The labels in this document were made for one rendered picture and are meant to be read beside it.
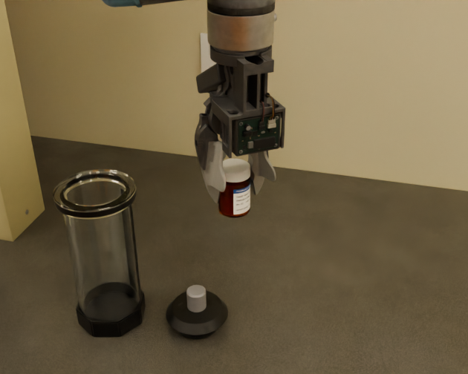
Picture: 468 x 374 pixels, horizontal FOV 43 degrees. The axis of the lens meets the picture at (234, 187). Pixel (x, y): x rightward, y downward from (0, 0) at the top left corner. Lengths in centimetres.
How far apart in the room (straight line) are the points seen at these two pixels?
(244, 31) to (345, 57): 59
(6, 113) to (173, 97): 42
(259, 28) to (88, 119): 86
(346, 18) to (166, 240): 55
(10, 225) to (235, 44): 62
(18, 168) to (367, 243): 64
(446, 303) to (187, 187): 56
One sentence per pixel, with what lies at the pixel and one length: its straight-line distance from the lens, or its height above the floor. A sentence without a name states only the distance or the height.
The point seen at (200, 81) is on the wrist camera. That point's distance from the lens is 79.
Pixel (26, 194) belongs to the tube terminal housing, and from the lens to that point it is 116.
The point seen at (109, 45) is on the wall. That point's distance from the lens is 137.
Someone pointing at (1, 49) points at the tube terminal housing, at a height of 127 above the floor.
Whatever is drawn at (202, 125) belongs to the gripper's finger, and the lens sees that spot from 74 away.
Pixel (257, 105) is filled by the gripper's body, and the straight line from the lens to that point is 67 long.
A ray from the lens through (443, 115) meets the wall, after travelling 127.
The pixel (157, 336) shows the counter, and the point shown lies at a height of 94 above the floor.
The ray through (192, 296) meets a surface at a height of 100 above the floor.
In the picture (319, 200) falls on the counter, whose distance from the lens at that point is 120.
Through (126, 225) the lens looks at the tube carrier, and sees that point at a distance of 81.
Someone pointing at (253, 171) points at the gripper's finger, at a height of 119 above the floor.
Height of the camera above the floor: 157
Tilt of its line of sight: 31 degrees down
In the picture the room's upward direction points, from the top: straight up
